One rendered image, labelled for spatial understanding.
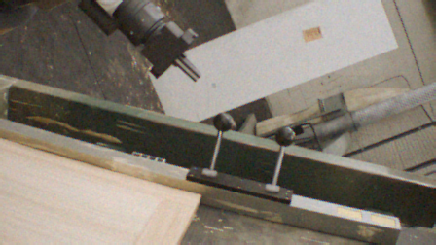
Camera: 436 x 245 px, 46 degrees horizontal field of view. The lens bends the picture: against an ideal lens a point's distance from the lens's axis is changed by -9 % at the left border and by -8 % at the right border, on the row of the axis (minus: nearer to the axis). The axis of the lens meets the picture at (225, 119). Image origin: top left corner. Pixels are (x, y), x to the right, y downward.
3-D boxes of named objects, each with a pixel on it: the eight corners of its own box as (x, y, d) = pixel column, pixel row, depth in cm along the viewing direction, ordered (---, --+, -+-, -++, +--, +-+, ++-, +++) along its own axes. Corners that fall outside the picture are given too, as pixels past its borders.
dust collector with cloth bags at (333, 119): (241, 117, 724) (399, 58, 665) (262, 164, 735) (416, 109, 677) (221, 148, 594) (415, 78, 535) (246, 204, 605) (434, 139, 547)
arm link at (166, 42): (203, 32, 115) (163, -6, 114) (193, 39, 105) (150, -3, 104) (163, 73, 119) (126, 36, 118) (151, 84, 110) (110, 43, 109)
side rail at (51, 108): (18, 118, 138) (21, 79, 135) (429, 219, 127) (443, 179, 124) (8, 124, 133) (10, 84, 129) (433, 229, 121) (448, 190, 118)
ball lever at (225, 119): (199, 179, 105) (216, 112, 108) (218, 184, 105) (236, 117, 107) (197, 177, 101) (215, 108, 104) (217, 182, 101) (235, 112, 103)
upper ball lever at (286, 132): (260, 194, 104) (276, 126, 106) (279, 198, 103) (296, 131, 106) (260, 192, 100) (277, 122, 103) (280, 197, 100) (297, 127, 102)
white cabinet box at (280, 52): (166, 58, 527) (367, -20, 472) (190, 114, 536) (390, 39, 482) (146, 69, 469) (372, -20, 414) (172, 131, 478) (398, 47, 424)
